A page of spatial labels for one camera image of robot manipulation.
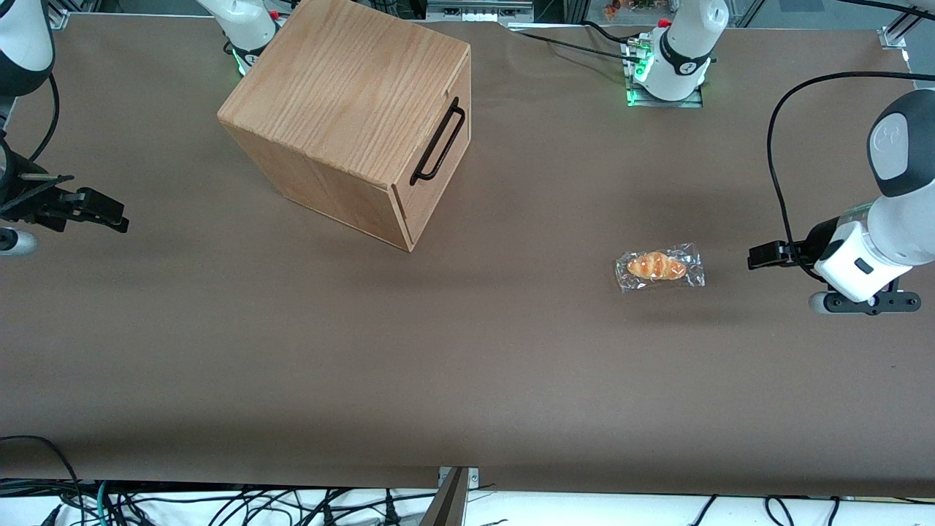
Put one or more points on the orange toy food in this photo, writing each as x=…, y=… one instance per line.
x=611, y=9

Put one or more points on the aluminium corner bracket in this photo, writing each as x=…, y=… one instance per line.
x=892, y=38
x=58, y=20

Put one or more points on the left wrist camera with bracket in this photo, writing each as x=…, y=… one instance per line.
x=822, y=302

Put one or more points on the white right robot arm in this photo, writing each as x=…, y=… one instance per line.
x=25, y=44

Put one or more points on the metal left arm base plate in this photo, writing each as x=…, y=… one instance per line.
x=697, y=102

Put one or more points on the grey electrical box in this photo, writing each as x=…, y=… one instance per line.
x=475, y=11

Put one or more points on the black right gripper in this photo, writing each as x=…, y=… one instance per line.
x=36, y=202

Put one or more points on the wooden drawer cabinet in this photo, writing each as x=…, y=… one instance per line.
x=343, y=88

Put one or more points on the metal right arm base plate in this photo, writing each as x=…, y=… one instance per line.
x=241, y=66

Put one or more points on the wooden drawer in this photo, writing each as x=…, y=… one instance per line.
x=420, y=208

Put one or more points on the bread roll in plastic wrap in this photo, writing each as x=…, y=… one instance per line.
x=657, y=267

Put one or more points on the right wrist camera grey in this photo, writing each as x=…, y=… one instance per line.
x=14, y=242

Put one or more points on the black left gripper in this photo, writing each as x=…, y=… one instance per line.
x=811, y=247

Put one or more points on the small metal edge bracket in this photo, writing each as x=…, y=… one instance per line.
x=473, y=478

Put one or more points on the brown table cover sheet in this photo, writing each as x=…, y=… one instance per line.
x=467, y=365

